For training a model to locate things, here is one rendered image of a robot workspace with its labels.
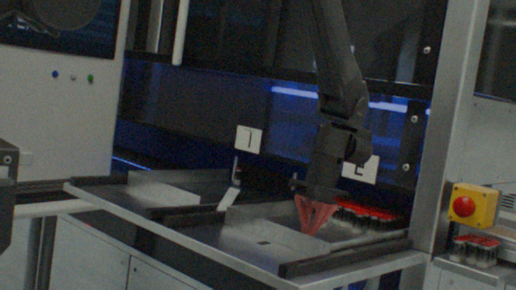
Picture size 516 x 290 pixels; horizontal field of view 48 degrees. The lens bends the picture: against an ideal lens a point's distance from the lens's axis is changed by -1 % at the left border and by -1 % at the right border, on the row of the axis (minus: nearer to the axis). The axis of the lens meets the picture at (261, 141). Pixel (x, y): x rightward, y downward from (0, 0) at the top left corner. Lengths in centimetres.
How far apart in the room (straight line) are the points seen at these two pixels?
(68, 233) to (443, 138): 144
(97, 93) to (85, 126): 11
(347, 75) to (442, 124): 28
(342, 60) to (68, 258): 149
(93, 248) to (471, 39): 141
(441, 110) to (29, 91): 104
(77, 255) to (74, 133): 56
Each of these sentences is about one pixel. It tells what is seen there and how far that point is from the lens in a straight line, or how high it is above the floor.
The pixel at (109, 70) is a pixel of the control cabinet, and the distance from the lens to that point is 180.
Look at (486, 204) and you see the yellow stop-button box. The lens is 115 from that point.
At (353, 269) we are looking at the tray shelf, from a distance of 102.
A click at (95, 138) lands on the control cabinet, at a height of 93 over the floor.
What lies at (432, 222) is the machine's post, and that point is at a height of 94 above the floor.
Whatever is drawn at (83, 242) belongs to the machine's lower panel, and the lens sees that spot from 212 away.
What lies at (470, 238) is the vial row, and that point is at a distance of 124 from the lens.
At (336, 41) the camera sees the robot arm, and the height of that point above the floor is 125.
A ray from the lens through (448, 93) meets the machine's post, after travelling 119.
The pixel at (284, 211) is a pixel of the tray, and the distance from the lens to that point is 131.
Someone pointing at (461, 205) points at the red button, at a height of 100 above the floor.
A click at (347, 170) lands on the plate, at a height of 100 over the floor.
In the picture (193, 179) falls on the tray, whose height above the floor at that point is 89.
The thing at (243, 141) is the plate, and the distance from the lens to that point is 150.
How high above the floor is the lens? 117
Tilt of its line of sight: 6 degrees down
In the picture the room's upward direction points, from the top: 8 degrees clockwise
